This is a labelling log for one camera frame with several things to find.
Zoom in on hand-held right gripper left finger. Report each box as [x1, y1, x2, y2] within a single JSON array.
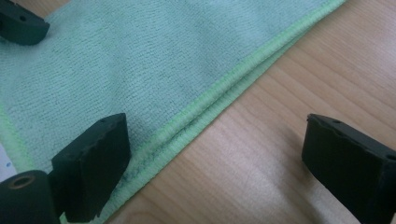
[[49, 112, 132, 224]]

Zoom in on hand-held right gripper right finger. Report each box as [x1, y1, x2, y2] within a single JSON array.
[[301, 113, 396, 224]]

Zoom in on green microfibre cloth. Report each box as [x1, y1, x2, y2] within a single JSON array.
[[0, 0, 347, 224]]

